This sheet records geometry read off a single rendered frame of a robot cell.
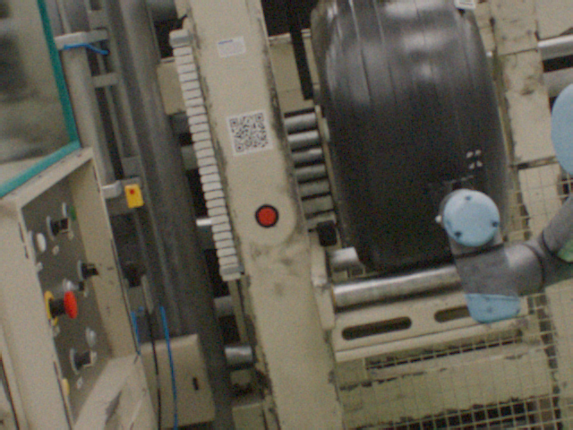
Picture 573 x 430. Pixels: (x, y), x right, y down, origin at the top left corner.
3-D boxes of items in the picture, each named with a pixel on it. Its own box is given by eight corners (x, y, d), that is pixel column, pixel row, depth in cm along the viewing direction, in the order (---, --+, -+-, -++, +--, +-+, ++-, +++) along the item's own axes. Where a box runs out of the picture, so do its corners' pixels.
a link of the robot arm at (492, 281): (551, 304, 176) (532, 232, 175) (493, 326, 171) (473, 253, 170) (517, 305, 183) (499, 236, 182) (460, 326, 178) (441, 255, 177)
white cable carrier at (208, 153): (223, 281, 226) (168, 32, 218) (225, 275, 231) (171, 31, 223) (245, 277, 226) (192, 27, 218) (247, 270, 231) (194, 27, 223)
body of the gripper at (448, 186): (471, 175, 197) (480, 176, 185) (481, 226, 197) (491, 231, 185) (425, 184, 197) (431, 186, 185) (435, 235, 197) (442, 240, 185)
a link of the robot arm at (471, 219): (455, 257, 170) (440, 200, 170) (448, 251, 181) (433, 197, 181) (508, 243, 170) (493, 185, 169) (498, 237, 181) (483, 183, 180)
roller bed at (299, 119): (259, 260, 264) (230, 128, 259) (260, 246, 279) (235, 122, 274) (346, 243, 263) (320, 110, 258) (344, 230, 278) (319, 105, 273)
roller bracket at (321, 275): (321, 332, 215) (311, 280, 213) (319, 281, 254) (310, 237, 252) (339, 329, 215) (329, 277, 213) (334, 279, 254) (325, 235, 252)
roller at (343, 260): (323, 252, 245) (324, 253, 250) (328, 273, 245) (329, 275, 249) (491, 219, 243) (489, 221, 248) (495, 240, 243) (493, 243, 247)
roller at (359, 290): (326, 283, 218) (327, 285, 222) (330, 307, 217) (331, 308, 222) (515, 246, 216) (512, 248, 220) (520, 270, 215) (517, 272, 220)
